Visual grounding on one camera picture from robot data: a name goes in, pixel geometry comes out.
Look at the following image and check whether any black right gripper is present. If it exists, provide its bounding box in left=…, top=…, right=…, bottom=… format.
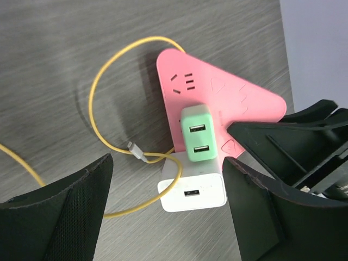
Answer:
left=227, top=100, right=347, bottom=201

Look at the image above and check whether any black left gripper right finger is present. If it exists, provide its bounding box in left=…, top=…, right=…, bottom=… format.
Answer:
left=222, top=157, right=347, bottom=260

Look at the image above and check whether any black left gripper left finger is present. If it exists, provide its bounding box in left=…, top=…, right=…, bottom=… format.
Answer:
left=1, top=154, right=113, bottom=260

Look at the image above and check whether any white charger plug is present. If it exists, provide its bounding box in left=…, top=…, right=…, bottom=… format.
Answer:
left=160, top=152, right=227, bottom=213

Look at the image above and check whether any yellow charging cable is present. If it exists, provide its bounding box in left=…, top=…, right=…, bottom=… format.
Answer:
left=0, top=35, right=187, bottom=219

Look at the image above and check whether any green charger plug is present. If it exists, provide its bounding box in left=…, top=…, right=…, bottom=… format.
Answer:
left=181, top=104, right=218, bottom=162

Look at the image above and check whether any pink triangular power strip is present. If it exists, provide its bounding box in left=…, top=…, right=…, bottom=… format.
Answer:
left=156, top=48, right=287, bottom=160

